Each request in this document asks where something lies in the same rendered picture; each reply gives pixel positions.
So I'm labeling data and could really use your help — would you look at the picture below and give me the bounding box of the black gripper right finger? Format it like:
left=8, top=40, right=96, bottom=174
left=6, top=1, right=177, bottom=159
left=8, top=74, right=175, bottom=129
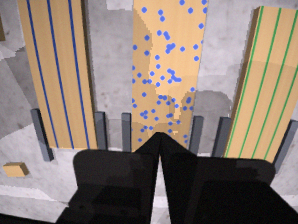
left=160, top=132, right=276, bottom=224

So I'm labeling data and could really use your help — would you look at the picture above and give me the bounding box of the tan strip with blue dots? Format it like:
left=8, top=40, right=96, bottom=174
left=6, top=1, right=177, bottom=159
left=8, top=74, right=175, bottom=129
left=132, top=0, right=208, bottom=152

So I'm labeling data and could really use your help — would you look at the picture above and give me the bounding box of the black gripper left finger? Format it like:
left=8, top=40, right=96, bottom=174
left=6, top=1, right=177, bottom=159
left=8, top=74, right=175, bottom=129
left=72, top=132, right=161, bottom=224

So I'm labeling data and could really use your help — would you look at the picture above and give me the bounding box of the tan block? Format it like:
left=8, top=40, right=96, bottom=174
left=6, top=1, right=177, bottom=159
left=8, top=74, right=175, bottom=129
left=2, top=162, right=29, bottom=177

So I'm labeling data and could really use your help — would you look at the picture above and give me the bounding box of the tan flat strip with blue lines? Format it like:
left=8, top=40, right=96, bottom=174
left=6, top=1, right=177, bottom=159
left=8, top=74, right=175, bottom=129
left=18, top=0, right=99, bottom=150

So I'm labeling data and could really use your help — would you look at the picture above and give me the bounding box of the tan flat board with green stripes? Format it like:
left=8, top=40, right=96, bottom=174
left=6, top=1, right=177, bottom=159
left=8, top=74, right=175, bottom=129
left=222, top=6, right=298, bottom=163

